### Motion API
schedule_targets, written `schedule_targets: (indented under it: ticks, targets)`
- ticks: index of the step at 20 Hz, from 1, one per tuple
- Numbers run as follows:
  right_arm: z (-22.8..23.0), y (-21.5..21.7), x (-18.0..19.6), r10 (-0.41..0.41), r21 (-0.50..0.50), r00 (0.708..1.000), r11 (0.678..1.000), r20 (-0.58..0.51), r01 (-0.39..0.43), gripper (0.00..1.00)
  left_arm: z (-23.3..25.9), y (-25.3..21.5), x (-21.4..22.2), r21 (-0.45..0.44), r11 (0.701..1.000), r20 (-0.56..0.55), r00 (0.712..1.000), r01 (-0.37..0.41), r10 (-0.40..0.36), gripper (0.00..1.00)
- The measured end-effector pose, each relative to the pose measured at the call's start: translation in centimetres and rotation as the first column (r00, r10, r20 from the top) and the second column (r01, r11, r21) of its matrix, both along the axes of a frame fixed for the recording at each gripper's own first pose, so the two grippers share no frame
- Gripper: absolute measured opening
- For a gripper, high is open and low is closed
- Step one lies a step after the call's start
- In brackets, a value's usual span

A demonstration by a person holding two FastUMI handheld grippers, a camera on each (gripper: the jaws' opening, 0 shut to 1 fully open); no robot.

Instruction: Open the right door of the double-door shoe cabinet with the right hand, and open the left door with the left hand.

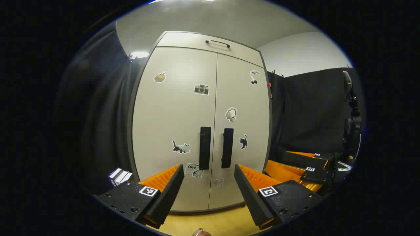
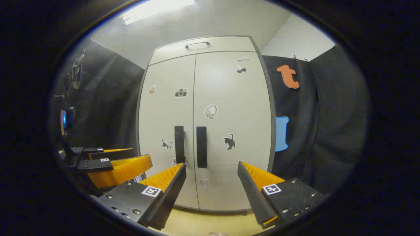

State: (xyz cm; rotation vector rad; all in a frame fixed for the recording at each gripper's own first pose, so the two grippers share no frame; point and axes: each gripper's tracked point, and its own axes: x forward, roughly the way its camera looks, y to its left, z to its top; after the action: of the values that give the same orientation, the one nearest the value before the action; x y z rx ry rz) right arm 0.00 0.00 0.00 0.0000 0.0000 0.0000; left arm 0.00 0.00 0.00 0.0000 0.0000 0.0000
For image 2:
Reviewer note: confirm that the white cabinet door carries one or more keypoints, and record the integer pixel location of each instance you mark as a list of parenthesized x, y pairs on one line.
[(164, 114), (236, 98)]

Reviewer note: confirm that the white double-door shoe cabinet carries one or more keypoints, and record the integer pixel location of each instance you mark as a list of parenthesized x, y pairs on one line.
[(272, 137)]

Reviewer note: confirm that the black backdrop cloth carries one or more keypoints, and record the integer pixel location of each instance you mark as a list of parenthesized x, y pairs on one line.
[(334, 114), (108, 98)]

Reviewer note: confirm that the light blue white book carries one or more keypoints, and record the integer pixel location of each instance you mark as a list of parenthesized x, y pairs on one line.
[(138, 179)]

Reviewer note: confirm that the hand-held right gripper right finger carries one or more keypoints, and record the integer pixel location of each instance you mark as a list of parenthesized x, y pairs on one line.
[(254, 196)]

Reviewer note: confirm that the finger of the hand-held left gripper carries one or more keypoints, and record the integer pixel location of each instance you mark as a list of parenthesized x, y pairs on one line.
[(98, 165), (111, 154)]

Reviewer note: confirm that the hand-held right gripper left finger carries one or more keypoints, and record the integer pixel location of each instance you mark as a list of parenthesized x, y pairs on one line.
[(170, 196)]

